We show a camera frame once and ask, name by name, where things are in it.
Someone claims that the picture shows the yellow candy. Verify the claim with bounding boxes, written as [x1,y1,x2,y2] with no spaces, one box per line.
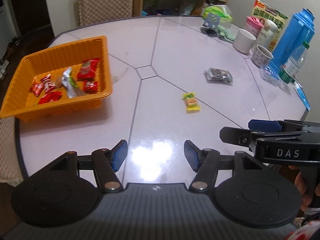
[182,93,201,112]

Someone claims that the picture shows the grey clear snack packet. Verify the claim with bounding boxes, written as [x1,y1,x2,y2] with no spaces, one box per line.
[205,68,233,84]

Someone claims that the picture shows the red festive candy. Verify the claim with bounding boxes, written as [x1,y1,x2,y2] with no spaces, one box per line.
[82,81,99,94]

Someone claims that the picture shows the silver green snack pouch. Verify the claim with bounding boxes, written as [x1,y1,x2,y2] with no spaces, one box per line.
[61,67,86,99]

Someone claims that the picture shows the large red candy packet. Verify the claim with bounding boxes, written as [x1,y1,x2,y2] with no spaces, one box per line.
[38,91,62,105]

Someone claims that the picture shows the red gold date packet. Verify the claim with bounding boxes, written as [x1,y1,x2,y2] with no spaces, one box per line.
[76,58,100,81]

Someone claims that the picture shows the dark red foil candy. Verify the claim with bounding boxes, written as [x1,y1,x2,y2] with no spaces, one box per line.
[40,74,56,94]

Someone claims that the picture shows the small red candy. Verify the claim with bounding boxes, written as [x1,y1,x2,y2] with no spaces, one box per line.
[29,81,44,97]

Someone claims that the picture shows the clear brown candy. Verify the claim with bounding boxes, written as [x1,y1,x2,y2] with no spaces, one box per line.
[54,76,63,88]

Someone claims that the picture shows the person right hand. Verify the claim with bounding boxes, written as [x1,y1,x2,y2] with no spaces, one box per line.
[289,165,319,216]

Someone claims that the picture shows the clear plastic toothpick box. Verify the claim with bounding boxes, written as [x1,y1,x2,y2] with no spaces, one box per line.
[259,66,282,86]

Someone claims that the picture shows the blue flat card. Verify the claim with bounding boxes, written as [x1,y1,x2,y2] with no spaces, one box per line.
[292,79,311,111]

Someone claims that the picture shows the clear water bottle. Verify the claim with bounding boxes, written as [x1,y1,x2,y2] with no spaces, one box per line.
[279,41,310,84]

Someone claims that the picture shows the patterned ceramic cup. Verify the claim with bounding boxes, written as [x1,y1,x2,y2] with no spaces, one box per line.
[251,44,273,67]

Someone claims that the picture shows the white ceramic mug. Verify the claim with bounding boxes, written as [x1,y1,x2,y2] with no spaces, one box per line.
[233,29,256,54]

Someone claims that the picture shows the orange plastic tray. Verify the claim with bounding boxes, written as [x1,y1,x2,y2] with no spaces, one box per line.
[1,36,113,121]

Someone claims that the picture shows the white miffy flask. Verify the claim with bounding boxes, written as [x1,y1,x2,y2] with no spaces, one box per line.
[255,20,278,49]

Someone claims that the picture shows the quilted beige chair near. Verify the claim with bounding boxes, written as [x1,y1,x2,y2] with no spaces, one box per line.
[0,117,23,187]

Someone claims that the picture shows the quilted beige chair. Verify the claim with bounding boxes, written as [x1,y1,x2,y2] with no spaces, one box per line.
[0,117,23,187]
[78,0,133,26]

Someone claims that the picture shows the green folded cloth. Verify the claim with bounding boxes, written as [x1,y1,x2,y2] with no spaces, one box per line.
[216,25,235,43]

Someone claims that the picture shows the pink lidded cup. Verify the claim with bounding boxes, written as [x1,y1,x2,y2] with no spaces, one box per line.
[244,16,264,37]

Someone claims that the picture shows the blue thermos jug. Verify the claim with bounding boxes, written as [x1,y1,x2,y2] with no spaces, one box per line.
[269,9,315,74]

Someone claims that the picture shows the green tissue pack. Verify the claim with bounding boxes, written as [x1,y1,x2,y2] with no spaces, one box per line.
[202,4,233,29]

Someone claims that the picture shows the sunflower seed snack bag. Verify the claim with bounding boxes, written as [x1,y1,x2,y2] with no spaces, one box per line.
[252,0,288,51]

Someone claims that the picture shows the grey phone stand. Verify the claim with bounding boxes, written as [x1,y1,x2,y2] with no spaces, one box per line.
[200,12,220,37]

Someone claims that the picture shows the quilted beige chair back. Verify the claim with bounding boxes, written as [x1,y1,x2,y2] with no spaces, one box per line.
[78,0,133,26]

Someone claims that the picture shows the white cabinet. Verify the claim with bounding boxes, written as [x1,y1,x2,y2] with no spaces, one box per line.
[1,0,20,57]

